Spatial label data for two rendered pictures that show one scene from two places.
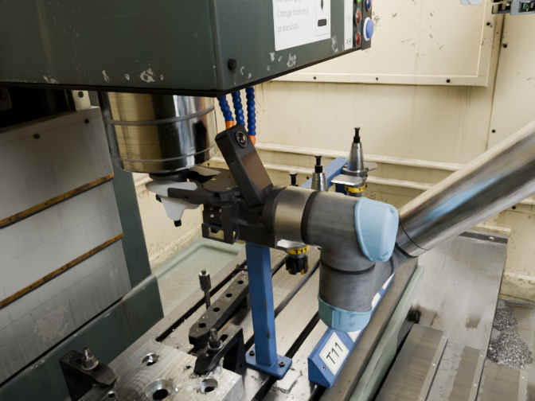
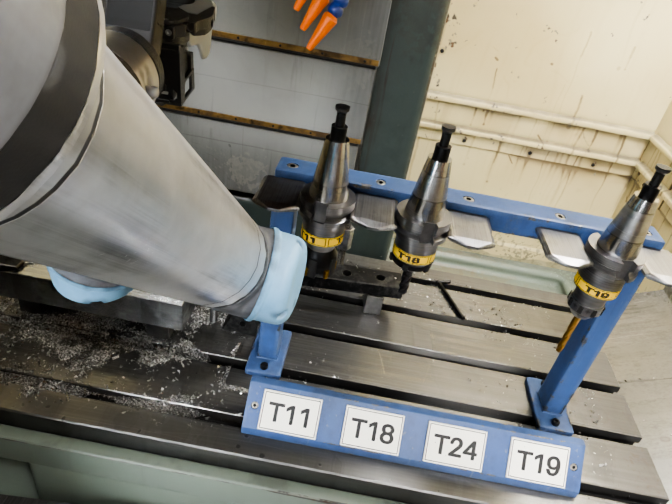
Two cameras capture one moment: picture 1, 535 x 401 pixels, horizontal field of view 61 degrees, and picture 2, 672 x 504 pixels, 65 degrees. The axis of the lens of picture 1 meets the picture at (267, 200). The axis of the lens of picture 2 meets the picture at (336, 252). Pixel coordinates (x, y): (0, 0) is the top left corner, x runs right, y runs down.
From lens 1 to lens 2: 0.74 m
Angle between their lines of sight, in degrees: 52
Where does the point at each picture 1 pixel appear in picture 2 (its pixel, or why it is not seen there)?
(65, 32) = not seen: outside the picture
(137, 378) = not seen: hidden behind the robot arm
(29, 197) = (265, 27)
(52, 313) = (249, 161)
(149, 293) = (370, 236)
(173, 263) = (500, 267)
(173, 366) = not seen: hidden behind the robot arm
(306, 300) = (419, 372)
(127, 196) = (402, 110)
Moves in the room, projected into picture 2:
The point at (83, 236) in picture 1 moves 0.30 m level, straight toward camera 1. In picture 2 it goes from (310, 110) to (191, 140)
